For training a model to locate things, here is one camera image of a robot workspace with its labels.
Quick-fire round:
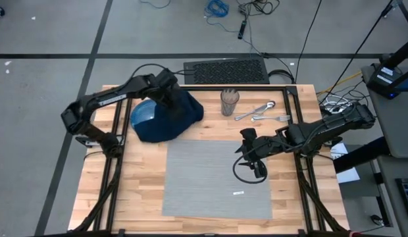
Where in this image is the black diagonal beam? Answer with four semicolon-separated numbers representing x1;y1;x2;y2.
332;136;391;174

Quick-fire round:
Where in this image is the black looped floor cable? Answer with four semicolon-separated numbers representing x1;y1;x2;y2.
268;68;296;85

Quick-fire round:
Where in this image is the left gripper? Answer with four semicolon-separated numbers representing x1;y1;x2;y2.
154;68;191;115

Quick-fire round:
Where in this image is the black power strip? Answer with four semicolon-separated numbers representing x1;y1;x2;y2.
237;20;247;40

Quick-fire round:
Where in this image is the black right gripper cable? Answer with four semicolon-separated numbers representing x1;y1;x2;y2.
232;144;269;184

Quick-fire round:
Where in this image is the blue patterned plate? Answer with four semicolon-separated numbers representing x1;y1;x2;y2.
130;99;159;132

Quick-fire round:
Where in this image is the grey woven placemat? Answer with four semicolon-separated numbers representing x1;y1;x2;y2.
161;139;273;221

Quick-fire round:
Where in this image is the black metal table frame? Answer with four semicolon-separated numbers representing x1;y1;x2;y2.
70;84;351;237

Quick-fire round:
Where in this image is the yellow floor cable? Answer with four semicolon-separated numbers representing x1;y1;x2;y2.
317;71;363;96

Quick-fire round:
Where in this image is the black labelled device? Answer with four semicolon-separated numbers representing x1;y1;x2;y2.
367;64;405;99

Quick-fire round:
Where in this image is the grey desk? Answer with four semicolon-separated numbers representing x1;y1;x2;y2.
376;154;408;237

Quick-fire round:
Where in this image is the thick black hanging cable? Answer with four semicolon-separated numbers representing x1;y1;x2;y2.
317;0;397;106

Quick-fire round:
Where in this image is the silver knife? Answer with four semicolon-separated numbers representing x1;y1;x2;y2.
251;104;274;120

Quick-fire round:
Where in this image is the dark blue cloth napkin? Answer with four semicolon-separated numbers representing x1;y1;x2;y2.
134;88;205;144

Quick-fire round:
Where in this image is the silver fork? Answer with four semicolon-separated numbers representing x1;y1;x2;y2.
251;114;292;122

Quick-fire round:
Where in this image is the grey side table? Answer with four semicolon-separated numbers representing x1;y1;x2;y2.
361;64;408;159

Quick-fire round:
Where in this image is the thin black hanging cable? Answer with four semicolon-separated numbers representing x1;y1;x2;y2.
294;0;323;85

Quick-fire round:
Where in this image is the white cable bundle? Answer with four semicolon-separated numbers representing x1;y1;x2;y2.
322;95;353;115

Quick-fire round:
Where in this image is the black tangled floor cable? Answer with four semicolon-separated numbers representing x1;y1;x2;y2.
236;0;280;20

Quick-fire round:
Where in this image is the blue coiled cable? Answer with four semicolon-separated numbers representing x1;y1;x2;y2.
203;0;230;34

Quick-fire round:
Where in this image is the black tripod stand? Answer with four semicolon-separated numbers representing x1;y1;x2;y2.
381;0;408;70

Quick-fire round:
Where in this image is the silver spoon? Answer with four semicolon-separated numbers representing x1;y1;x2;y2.
234;100;276;122

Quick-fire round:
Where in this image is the white paper sheet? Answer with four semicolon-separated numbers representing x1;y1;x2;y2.
330;143;361;184

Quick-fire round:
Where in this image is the clear ribbed drinking glass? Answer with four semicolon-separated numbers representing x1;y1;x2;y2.
220;88;240;117

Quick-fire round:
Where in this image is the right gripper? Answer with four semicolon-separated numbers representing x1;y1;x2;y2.
235;128;289;179

